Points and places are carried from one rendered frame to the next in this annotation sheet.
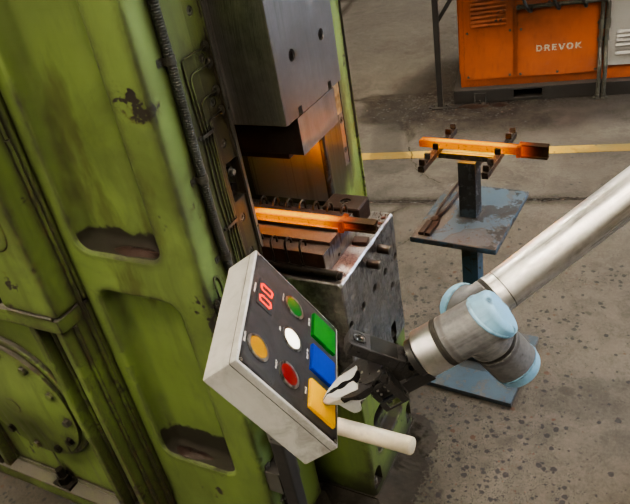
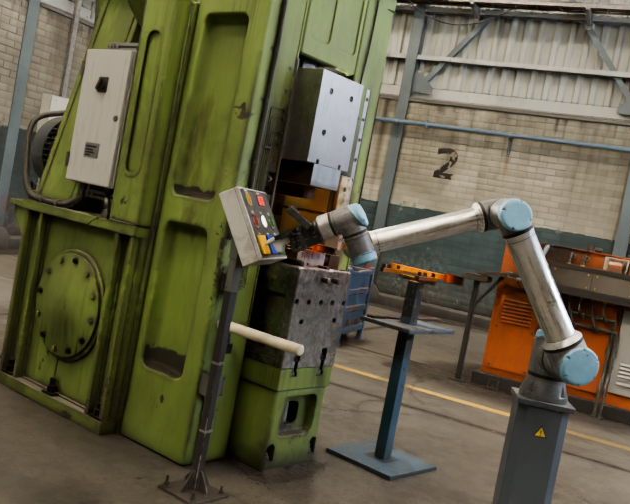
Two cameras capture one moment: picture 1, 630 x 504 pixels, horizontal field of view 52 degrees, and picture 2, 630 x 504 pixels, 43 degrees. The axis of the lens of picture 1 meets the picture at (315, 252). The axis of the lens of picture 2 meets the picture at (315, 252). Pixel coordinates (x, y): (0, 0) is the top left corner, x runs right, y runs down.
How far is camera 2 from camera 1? 215 cm
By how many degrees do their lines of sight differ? 30
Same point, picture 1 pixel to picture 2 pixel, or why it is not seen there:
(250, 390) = (236, 206)
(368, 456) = (269, 424)
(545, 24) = not seen: hidden behind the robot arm
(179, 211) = (237, 168)
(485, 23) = (513, 321)
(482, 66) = (502, 357)
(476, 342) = (345, 217)
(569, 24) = not seen: hidden behind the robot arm
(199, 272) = not seen: hidden behind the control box
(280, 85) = (311, 139)
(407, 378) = (309, 239)
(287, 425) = (244, 235)
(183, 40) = (276, 99)
